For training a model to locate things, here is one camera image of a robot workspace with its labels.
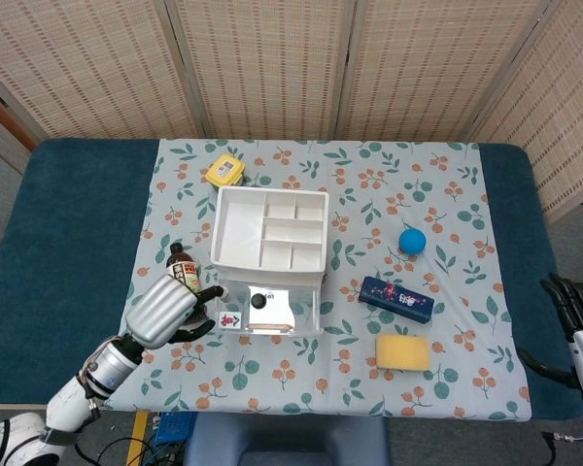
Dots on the tan wooden stick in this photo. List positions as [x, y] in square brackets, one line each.
[269, 326]

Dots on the navy blue floral box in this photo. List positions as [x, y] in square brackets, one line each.
[396, 298]

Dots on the white plastic drawer organizer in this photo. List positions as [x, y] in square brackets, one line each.
[238, 228]

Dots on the blue ball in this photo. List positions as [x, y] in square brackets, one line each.
[413, 242]

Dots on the small black round cap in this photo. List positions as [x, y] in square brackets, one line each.
[258, 301]

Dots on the floral print tablecloth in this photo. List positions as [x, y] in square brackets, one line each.
[282, 374]

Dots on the yellow lidded container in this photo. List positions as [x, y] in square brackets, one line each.
[225, 170]

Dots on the white mahjong tile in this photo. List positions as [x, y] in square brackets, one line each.
[229, 320]

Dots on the clear plastic drawer with tile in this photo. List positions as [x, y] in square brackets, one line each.
[306, 306]

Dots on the brown wooden panel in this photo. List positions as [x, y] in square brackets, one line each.
[10, 121]

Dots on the blue plastic basket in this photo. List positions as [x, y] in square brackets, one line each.
[175, 427]

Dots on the dark sauce bottle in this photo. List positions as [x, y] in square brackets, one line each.
[181, 267]

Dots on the blue padded seat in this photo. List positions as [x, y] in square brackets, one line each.
[286, 442]

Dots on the teal table cover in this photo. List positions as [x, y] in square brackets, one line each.
[68, 267]

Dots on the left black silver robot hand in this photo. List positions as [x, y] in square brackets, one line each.
[160, 313]

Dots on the bamboo folding screen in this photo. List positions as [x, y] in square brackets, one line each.
[272, 63]

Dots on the yellow sponge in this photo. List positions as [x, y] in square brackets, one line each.
[402, 352]

